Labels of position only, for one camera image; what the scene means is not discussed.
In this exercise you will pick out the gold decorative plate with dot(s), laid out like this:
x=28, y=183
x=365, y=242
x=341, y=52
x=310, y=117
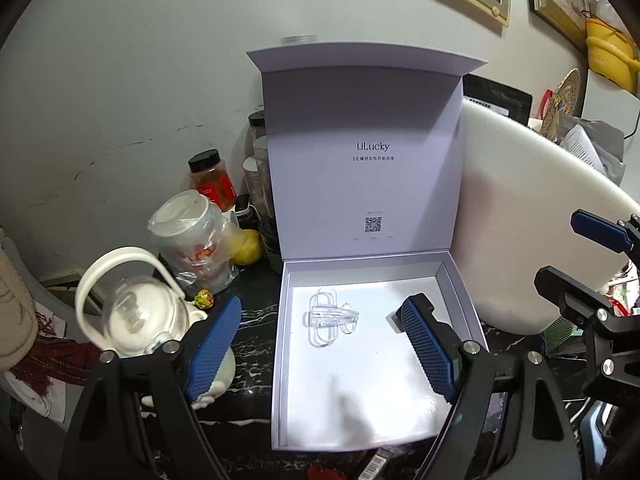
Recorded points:
x=560, y=102

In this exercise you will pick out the tall clear glass jar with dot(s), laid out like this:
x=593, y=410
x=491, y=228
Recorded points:
x=262, y=180

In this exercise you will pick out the cup in plastic bag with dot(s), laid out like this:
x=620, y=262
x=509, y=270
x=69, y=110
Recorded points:
x=185, y=240

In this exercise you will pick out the white papers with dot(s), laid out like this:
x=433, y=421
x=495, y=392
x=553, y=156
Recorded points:
x=585, y=147

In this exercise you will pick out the black barcode box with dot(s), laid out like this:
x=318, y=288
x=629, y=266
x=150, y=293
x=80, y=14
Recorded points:
x=375, y=462

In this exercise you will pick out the red label spice jar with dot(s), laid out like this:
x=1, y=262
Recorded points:
x=215, y=185

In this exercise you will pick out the black lid glass jar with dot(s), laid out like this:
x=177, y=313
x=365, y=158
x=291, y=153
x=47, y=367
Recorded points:
x=256, y=127

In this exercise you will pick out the green comb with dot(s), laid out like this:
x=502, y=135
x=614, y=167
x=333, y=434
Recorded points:
x=562, y=337

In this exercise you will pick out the dark green cup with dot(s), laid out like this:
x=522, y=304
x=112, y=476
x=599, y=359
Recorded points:
x=270, y=245

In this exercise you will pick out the yellow lollipop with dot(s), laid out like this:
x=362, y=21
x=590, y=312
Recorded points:
x=204, y=299

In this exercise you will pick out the beige knit cloth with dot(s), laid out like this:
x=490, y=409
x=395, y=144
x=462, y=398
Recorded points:
x=15, y=300

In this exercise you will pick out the red plaid cloth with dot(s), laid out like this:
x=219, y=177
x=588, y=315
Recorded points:
x=55, y=360

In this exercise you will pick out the small white device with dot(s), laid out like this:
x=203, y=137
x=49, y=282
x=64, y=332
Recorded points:
x=243, y=206

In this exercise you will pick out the yellow pot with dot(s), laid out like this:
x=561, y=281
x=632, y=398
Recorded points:
x=612, y=55

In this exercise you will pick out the yellow pear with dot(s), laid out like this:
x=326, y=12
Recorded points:
x=247, y=249

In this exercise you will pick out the clear plastic hair clip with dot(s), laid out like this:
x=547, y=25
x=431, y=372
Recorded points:
x=330, y=316

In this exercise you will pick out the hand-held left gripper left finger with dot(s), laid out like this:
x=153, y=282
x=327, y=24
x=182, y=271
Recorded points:
x=215, y=350

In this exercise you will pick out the beige wooden frame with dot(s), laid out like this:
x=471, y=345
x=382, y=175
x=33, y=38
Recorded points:
x=60, y=280

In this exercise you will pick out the small red object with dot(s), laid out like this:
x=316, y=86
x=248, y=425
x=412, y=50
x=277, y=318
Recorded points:
x=322, y=473

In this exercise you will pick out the white gift box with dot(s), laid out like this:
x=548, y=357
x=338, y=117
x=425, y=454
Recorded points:
x=360, y=185

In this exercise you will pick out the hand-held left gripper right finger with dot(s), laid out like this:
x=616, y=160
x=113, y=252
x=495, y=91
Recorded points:
x=430, y=350

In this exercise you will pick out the white ceramic pot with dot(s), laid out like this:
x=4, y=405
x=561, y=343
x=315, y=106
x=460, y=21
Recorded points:
x=135, y=310

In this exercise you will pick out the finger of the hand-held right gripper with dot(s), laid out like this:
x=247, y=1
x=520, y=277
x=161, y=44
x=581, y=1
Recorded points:
x=597, y=230
x=565, y=290

